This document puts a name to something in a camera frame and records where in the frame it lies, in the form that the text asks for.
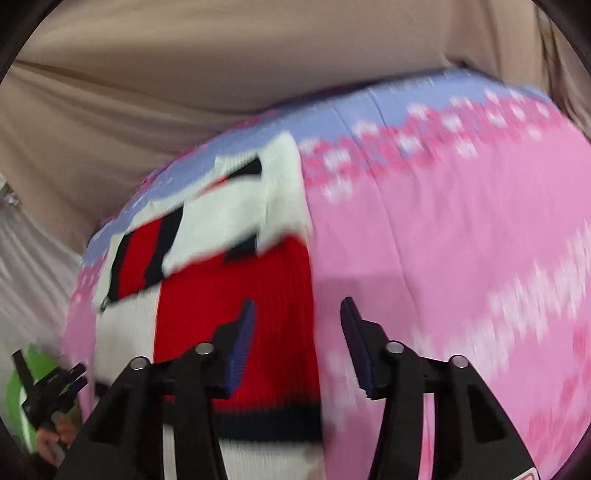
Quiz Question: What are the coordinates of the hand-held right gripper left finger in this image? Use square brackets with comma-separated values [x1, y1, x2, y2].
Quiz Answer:
[55, 299, 257, 480]

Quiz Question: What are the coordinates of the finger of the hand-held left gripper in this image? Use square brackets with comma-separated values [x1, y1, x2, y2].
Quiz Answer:
[25, 364, 88, 416]
[11, 350, 38, 398]

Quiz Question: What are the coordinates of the beige cloth backdrop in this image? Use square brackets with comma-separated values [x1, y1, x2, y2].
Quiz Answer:
[0, 0, 591, 259]

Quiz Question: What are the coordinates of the green cushion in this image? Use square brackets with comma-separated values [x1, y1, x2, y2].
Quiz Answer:
[4, 344, 85, 454]

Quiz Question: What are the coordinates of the white satin curtain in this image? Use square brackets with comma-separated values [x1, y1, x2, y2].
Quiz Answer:
[0, 175, 83, 384]

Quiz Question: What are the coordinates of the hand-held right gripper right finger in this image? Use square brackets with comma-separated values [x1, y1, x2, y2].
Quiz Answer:
[340, 296, 540, 480]

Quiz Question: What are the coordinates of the white and red knitted sweater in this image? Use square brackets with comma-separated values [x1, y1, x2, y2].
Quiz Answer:
[92, 131, 325, 480]

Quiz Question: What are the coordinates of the person's left hand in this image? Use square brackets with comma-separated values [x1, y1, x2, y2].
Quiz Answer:
[36, 412, 80, 464]

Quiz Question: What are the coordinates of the pink floral bed sheet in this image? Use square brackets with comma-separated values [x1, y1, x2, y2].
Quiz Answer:
[62, 69, 591, 480]

